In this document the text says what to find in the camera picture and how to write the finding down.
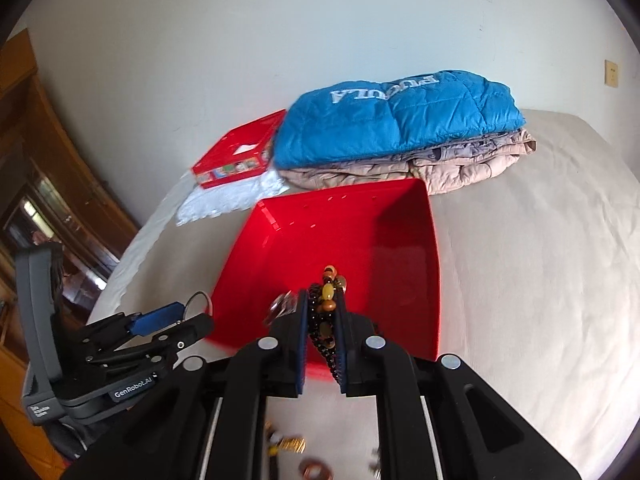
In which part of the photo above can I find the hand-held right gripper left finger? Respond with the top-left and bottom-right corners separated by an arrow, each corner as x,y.
61,288 -> 308,480

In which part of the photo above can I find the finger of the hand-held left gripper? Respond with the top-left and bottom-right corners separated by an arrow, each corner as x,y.
89,312 -> 215,367
116,302 -> 185,337

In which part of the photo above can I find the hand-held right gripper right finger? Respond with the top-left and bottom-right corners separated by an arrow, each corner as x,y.
333,292 -> 584,480

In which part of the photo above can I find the thin silver bangle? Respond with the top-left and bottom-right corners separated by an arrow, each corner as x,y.
182,291 -> 215,322

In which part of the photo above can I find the dark and amber bead necklace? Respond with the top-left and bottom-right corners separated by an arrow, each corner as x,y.
306,265 -> 348,382

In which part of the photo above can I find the red plastic tray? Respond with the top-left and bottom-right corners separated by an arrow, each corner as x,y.
207,178 -> 443,382

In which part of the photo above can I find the white lace cloth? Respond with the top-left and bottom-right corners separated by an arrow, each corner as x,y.
176,164 -> 290,228

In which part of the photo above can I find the wooden cabinet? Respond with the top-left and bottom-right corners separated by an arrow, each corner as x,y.
0,29 -> 141,466

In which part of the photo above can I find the red printed box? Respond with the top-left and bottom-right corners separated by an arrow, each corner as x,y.
192,109 -> 287,191

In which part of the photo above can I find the beige bed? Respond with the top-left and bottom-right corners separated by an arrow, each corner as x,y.
86,108 -> 640,480

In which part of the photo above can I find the beige puffer jacket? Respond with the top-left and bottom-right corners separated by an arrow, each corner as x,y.
277,128 -> 537,195

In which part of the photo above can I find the blue puffer jacket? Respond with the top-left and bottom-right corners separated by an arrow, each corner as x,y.
272,69 -> 527,170

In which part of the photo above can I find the black and yellow bead bracelet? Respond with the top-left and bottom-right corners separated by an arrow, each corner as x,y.
264,421 -> 282,457

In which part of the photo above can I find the brown wooden ring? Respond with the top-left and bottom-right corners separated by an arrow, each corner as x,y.
298,460 -> 335,480

